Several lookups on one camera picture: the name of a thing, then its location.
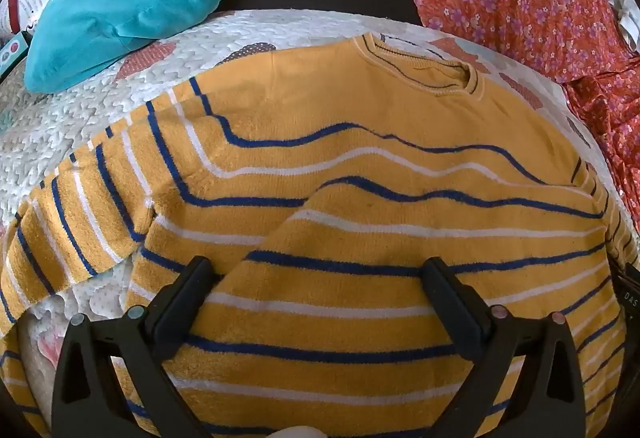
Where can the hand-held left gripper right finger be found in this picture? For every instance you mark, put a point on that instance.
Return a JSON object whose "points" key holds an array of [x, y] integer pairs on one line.
{"points": [[450, 299]]}

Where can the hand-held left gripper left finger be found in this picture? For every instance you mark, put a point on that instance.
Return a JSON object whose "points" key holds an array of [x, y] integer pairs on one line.
{"points": [[184, 299]]}

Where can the yellow striped sweater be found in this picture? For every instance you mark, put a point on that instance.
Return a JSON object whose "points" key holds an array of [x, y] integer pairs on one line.
{"points": [[350, 167]]}

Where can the white heart print quilt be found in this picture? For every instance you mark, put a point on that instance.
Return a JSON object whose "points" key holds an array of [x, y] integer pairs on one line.
{"points": [[60, 117]]}

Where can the teal dotted box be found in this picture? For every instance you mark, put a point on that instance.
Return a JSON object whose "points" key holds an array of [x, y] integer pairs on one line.
{"points": [[11, 52]]}

